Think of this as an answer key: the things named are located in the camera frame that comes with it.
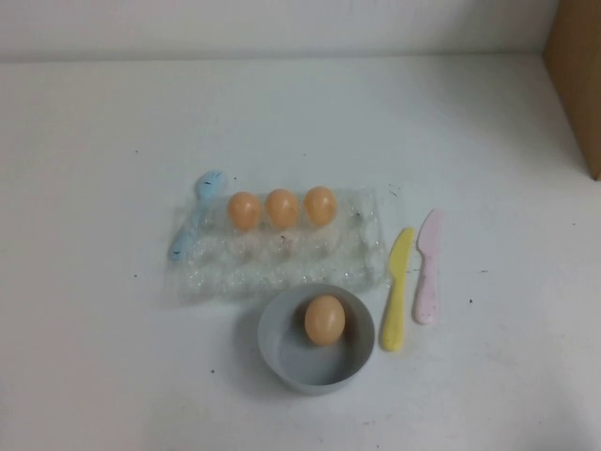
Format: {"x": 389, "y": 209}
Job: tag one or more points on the brown wooden board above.
{"x": 577, "y": 80}

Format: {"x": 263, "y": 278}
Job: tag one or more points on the yellow plastic knife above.
{"x": 396, "y": 291}

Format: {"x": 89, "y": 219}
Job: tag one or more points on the brown egg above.
{"x": 244, "y": 211}
{"x": 282, "y": 209}
{"x": 325, "y": 321}
{"x": 320, "y": 206}

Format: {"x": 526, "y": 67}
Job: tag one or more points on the pink plastic knife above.
{"x": 429, "y": 272}

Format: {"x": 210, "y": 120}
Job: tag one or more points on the grey round bowl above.
{"x": 310, "y": 371}

